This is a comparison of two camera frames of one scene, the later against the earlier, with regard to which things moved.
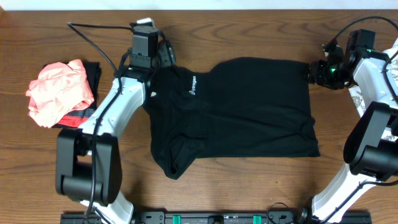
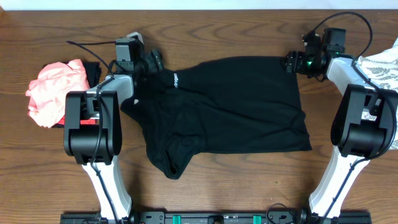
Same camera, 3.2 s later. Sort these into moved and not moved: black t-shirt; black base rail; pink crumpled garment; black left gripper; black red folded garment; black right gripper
Moved: black left gripper; black t-shirt; black right gripper
Not moved: black red folded garment; black base rail; pink crumpled garment
